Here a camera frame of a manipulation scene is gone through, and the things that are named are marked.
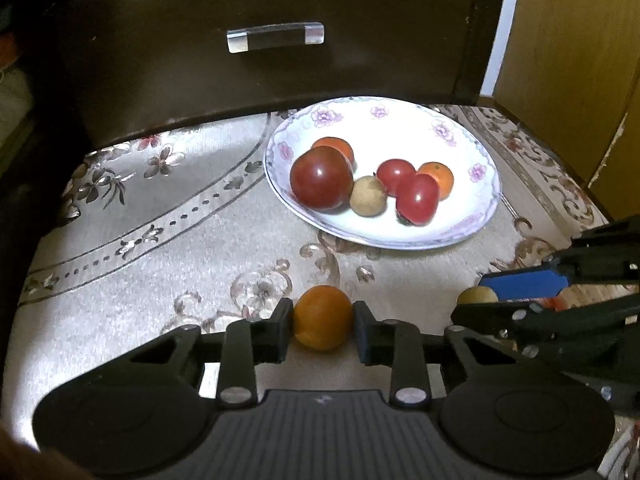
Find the round red tomato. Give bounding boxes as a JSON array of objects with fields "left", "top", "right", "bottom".
[{"left": 376, "top": 158, "right": 417, "bottom": 197}]

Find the large orange tangerine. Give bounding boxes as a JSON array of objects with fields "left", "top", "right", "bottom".
[{"left": 293, "top": 285, "right": 354, "bottom": 352}]

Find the beige floral table cloth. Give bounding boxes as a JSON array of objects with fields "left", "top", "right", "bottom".
[{"left": 10, "top": 102, "right": 640, "bottom": 480}]

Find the grey mattress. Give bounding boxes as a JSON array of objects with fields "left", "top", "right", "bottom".
[{"left": 0, "top": 67, "right": 32, "bottom": 153}]

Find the large dark red tomato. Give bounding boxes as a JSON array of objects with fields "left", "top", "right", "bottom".
[{"left": 289, "top": 146, "right": 355, "bottom": 211}]

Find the yellow wooden cabinet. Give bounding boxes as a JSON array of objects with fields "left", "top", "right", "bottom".
[{"left": 492, "top": 0, "right": 640, "bottom": 211}]

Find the smaller yellow-brown potato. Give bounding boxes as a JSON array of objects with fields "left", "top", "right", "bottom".
[{"left": 456, "top": 286, "right": 499, "bottom": 306}]

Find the clear acrylic drawer handle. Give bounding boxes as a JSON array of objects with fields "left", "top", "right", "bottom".
[{"left": 226, "top": 21, "right": 325, "bottom": 54}]

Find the dark wooden nightstand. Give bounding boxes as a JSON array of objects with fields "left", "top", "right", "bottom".
[{"left": 50, "top": 0, "right": 512, "bottom": 147}]

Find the small orange tangerine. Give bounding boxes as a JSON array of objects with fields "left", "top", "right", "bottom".
[
  {"left": 416, "top": 161, "right": 455, "bottom": 200},
  {"left": 311, "top": 137, "right": 356, "bottom": 171}
]

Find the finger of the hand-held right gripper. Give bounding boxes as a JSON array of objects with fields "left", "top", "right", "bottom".
[
  {"left": 450, "top": 292, "right": 640, "bottom": 362},
  {"left": 480, "top": 217, "right": 640, "bottom": 303}
]

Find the elongated red tomato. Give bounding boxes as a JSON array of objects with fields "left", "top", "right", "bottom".
[{"left": 395, "top": 173, "right": 441, "bottom": 225}]

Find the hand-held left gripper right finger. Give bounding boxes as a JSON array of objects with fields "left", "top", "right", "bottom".
[{"left": 351, "top": 301, "right": 505, "bottom": 407}]

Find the white floral-rimmed plate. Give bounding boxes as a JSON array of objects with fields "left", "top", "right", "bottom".
[{"left": 263, "top": 96, "right": 502, "bottom": 251}]

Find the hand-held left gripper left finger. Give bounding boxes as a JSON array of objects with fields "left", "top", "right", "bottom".
[{"left": 127, "top": 298, "right": 296, "bottom": 408}]

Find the larger yellow-brown potato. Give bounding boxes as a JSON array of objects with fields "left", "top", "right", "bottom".
[{"left": 349, "top": 175, "right": 388, "bottom": 217}]

